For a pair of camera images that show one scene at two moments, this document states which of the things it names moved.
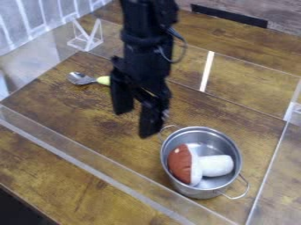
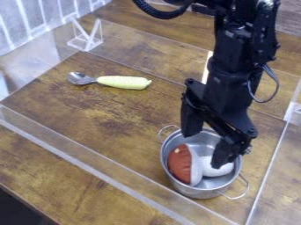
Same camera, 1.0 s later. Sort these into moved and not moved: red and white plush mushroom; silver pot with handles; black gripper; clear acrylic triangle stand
Moved: black gripper
Not moved: clear acrylic triangle stand; silver pot with handles; red and white plush mushroom
